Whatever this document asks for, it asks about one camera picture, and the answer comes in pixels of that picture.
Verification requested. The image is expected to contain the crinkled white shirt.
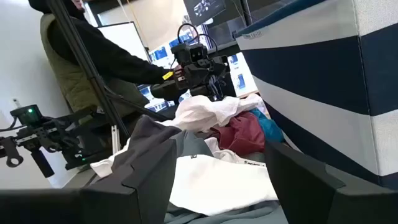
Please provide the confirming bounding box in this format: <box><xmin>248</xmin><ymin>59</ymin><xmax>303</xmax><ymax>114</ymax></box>
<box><xmin>90</xmin><ymin>93</ymin><xmax>267</xmax><ymax>179</ymax></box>

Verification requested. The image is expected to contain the person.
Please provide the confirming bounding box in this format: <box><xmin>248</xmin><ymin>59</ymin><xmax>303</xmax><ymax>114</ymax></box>
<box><xmin>27</xmin><ymin>0</ymin><xmax>184</xmax><ymax>121</ymax></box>

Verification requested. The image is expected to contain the bright blue garment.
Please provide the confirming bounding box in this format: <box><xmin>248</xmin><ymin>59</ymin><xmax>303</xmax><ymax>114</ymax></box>
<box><xmin>249</xmin><ymin>108</ymin><xmax>285</xmax><ymax>144</ymax></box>

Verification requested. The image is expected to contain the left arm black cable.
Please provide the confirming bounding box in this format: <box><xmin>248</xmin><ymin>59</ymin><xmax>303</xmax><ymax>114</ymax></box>
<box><xmin>176</xmin><ymin>23</ymin><xmax>219</xmax><ymax>54</ymax></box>

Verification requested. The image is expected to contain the grey-green hoodie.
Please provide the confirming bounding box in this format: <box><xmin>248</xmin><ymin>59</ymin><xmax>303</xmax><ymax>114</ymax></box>
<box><xmin>164</xmin><ymin>129</ymin><xmax>289</xmax><ymax>224</ymax></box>

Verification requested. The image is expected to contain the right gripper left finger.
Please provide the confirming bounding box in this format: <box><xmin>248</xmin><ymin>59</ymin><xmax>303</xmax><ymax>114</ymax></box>
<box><xmin>80</xmin><ymin>139</ymin><xmax>178</xmax><ymax>224</ymax></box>

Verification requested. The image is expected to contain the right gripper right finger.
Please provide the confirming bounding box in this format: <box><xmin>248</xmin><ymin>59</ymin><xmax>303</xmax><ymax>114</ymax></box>
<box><xmin>264</xmin><ymin>140</ymin><xmax>398</xmax><ymax>224</ymax></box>

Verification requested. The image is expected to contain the white board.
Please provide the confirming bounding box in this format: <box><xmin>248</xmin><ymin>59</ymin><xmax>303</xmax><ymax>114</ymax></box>
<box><xmin>98</xmin><ymin>21</ymin><xmax>150</xmax><ymax>63</ymax></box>

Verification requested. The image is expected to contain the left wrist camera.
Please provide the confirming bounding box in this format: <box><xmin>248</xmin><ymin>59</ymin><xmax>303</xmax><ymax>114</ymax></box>
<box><xmin>171</xmin><ymin>42</ymin><xmax>208</xmax><ymax>63</ymax></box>

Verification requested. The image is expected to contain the maroon shirt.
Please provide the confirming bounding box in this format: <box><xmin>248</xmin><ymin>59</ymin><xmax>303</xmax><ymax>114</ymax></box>
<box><xmin>210</xmin><ymin>111</ymin><xmax>266</xmax><ymax>157</ymax></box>

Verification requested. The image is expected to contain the navy white striped fabric basket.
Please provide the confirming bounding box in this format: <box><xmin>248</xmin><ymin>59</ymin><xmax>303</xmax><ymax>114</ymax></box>
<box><xmin>233</xmin><ymin>0</ymin><xmax>398</xmax><ymax>191</ymax></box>

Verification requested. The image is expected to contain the black monitor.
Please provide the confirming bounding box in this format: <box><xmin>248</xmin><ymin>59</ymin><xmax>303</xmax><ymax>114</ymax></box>
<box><xmin>182</xmin><ymin>0</ymin><xmax>228</xmax><ymax>27</ymax></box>

